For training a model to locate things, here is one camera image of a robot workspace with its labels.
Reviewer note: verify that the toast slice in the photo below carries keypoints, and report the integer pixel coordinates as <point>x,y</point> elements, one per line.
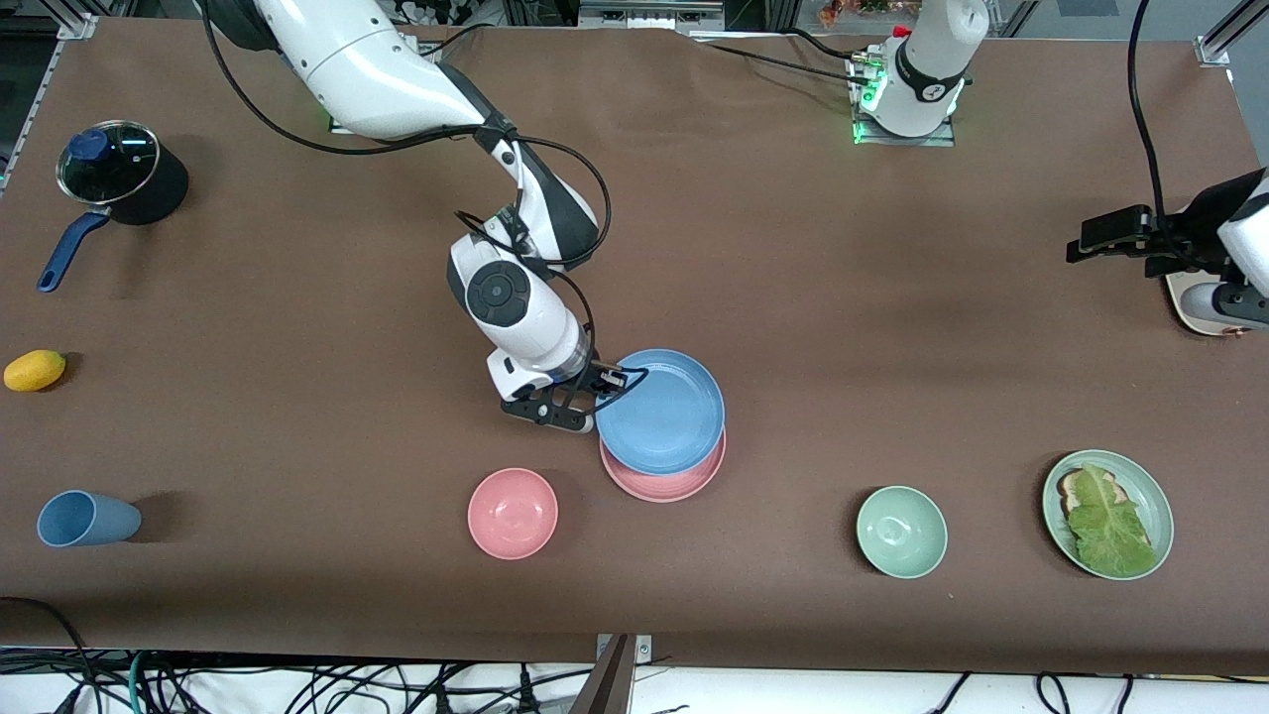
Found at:
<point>1070,489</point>

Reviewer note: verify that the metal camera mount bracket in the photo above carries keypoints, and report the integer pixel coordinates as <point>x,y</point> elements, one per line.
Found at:
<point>623,650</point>

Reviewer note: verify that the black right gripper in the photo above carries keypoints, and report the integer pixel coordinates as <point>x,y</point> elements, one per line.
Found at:
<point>587,378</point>

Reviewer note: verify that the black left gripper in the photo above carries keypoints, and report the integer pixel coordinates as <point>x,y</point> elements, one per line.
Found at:
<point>1187,241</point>

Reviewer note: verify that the blue plate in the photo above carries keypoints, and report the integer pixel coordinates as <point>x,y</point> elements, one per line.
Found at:
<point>664,416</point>

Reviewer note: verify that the green plate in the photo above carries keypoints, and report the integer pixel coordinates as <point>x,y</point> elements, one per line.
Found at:
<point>1152,496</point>

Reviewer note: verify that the pink plate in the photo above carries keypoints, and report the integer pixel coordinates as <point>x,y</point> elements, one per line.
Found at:
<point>664,488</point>

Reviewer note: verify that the pink bowl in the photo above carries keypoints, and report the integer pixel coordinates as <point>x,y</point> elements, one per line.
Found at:
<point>513,514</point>

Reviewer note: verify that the grey metal box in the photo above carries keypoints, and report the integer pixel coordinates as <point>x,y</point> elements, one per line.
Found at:
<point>644,15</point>

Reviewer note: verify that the orange red toy food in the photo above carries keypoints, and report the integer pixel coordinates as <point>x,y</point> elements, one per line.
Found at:
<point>843,12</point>

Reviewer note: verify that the glass lid with blue knob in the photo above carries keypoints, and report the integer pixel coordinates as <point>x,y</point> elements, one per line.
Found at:
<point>129,164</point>

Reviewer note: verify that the blue cup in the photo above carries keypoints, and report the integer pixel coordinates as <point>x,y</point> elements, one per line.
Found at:
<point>89,519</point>

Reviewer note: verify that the aluminium frame profile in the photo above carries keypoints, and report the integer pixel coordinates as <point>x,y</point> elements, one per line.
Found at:
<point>1214,48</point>
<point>79,25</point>

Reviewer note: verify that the yellow lemon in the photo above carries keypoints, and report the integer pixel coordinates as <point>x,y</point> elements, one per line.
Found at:
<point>35,371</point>

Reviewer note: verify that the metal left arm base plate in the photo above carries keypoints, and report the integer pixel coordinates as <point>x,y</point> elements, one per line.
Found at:
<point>892,140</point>

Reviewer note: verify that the beige wooden board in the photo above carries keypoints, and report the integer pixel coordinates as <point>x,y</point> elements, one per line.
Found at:
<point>1176,293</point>

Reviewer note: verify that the green lettuce leaf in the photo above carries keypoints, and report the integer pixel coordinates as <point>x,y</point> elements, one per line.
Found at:
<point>1105,526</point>

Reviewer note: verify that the green bowl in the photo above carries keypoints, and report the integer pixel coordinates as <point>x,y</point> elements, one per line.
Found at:
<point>901,532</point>

